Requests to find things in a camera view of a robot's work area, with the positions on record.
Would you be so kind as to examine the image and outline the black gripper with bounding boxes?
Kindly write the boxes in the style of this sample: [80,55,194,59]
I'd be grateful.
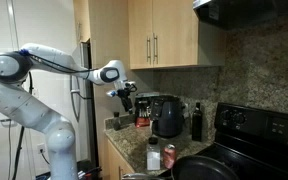
[107,81,137,112]

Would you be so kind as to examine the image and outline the clear bottle black cap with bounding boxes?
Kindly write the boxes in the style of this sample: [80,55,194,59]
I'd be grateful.
[146,137,160,170]

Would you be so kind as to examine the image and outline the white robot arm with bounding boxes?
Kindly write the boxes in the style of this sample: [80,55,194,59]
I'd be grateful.
[0,43,136,180]

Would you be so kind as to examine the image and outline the small dark spice bottle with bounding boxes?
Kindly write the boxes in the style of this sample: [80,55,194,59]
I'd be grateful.
[113,112,121,131]

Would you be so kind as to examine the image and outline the dark glass bottle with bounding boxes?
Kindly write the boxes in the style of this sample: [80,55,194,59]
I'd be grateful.
[191,102,202,141]

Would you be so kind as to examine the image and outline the red black box appliance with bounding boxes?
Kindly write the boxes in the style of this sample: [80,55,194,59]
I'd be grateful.
[135,92,160,128]

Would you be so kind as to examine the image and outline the stainless refrigerator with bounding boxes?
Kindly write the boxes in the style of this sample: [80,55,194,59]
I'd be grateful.
[69,38,100,168]

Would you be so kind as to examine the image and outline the red soda can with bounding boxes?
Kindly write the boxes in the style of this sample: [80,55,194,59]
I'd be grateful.
[163,144,176,169]

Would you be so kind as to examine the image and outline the wooden lower cabinet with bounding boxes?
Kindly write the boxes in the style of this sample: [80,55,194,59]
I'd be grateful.
[103,137,134,180]

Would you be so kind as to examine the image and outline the wooden cabinet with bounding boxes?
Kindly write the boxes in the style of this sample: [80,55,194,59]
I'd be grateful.
[103,137,134,180]
[73,0,225,70]

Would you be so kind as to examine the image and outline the wooden upper cabinet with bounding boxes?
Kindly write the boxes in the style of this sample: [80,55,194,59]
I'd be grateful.
[73,0,225,70]

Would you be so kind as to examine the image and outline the black frying pan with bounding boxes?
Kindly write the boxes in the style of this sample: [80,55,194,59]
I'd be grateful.
[121,155,240,180]

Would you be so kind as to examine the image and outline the black stove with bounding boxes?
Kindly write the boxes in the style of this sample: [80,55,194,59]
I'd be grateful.
[157,102,288,180]

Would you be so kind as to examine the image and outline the black range hood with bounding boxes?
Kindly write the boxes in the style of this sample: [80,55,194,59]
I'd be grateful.
[193,0,288,30]

